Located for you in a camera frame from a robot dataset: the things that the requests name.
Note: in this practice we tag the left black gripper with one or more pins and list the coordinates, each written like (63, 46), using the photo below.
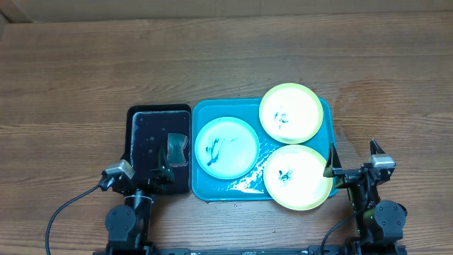
(164, 176)

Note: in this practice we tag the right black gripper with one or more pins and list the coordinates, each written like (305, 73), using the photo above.
(347, 176)

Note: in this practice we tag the orange green sponge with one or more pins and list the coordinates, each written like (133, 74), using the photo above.
(176, 143)

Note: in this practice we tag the light blue plate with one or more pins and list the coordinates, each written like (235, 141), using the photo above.
(227, 148)

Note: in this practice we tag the yellow-green plate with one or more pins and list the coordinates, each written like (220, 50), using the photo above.
(291, 113)
(293, 176)

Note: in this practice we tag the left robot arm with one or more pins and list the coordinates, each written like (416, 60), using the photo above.
(128, 224)

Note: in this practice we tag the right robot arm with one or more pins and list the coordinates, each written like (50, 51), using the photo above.
(379, 222)

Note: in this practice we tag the black water tray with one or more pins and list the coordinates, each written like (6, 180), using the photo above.
(147, 130)

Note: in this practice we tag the teal plastic tray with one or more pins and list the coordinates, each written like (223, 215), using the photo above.
(249, 186)

